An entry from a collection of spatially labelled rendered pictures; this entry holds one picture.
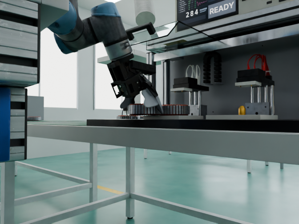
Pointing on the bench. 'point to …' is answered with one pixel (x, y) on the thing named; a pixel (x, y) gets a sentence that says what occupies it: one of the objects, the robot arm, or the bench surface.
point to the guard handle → (140, 30)
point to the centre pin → (241, 110)
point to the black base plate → (204, 124)
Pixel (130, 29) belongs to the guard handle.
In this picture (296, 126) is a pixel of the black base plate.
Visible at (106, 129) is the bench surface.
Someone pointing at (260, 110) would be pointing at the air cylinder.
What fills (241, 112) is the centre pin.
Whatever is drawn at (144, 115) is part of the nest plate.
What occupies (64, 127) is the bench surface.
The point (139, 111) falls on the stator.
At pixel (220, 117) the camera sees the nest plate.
